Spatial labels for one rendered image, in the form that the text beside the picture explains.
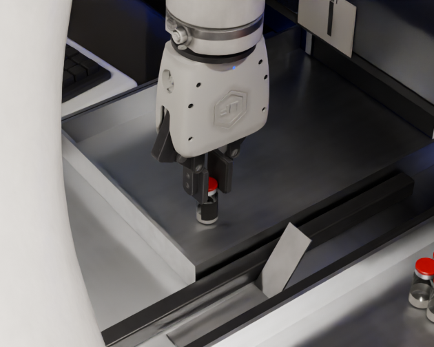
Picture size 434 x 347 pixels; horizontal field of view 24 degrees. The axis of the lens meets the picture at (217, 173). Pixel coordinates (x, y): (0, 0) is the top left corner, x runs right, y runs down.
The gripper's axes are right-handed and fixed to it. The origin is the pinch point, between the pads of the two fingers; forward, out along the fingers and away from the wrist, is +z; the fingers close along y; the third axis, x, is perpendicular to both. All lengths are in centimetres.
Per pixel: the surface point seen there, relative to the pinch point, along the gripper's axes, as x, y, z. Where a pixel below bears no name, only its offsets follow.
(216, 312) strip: -10.7, -6.6, 6.0
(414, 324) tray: -22.3, 6.8, 5.4
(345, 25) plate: 2.5, 18.6, -9.4
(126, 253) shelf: 0.8, -8.9, 6.3
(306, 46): 16.6, 27.0, 3.1
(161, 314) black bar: -9.3, -11.6, 4.5
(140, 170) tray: 10.2, -1.2, 5.7
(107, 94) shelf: 33.4, 8.7, 13.0
